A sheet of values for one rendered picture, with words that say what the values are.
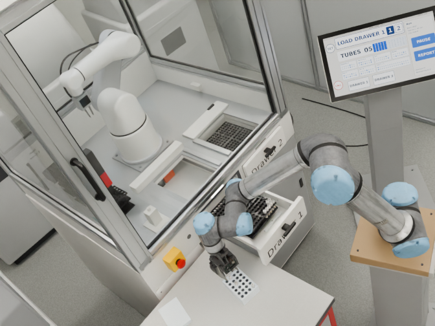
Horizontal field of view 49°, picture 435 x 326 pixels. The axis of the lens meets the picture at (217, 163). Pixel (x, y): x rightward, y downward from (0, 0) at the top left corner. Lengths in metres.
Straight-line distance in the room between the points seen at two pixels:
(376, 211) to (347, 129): 2.05
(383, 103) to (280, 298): 1.12
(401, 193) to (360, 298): 1.06
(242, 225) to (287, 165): 0.25
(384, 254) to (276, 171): 0.56
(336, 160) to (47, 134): 0.83
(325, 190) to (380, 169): 1.42
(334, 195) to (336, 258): 1.47
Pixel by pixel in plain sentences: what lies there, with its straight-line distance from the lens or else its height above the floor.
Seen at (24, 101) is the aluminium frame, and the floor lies 1.78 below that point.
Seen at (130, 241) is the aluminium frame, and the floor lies 1.11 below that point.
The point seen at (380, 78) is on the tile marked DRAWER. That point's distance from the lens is 2.28.
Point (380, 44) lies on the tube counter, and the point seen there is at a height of 1.12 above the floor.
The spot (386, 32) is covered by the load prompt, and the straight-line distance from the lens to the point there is 2.31.
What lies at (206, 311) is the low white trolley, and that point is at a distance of 1.93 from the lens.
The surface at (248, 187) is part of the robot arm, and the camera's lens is 1.62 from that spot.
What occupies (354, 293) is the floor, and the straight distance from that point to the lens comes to 2.72.
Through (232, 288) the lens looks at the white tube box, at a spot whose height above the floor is 0.78.
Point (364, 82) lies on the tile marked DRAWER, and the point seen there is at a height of 1.00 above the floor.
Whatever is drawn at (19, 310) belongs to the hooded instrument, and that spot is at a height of 1.49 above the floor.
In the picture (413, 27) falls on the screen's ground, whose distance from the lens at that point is 2.33.
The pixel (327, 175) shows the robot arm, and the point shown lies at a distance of 1.36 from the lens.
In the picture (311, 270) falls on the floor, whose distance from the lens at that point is 2.82.
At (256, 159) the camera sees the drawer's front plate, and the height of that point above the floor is 0.91.
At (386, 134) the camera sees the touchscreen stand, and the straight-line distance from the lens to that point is 2.61.
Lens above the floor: 2.37
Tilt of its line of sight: 42 degrees down
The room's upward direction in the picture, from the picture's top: 22 degrees counter-clockwise
